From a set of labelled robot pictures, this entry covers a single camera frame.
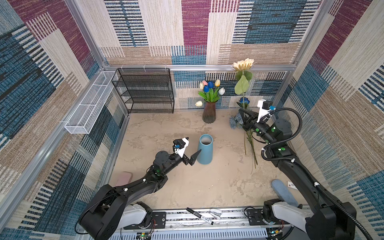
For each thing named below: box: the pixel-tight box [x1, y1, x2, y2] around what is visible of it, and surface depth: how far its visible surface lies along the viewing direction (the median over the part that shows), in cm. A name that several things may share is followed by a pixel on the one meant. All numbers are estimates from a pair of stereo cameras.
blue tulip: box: [203, 81, 214, 93], surface depth 96 cm
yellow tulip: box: [214, 79, 221, 87], surface depth 96 cm
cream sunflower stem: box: [233, 58, 255, 109], surface depth 63 cm
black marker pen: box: [186, 207, 214, 226], surface depth 76 cm
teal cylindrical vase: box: [197, 133, 214, 165], surface depth 81 cm
